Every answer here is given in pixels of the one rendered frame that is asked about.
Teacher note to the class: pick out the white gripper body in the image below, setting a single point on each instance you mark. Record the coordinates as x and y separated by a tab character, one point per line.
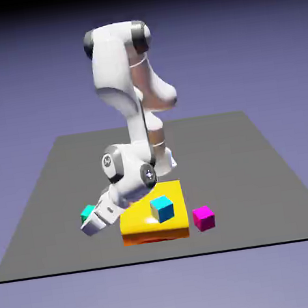
93	222

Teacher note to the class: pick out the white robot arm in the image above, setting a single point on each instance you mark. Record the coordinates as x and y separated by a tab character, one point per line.
109	74

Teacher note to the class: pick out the small green cube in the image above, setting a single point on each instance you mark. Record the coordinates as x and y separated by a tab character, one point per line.
87	211

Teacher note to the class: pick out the small cyan cube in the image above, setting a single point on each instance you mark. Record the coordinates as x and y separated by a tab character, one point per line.
164	209

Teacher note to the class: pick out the small magenta cube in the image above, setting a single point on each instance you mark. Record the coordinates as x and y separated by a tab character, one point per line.
203	218

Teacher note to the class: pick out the large yellow box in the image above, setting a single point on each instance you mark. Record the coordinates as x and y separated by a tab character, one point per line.
141	222

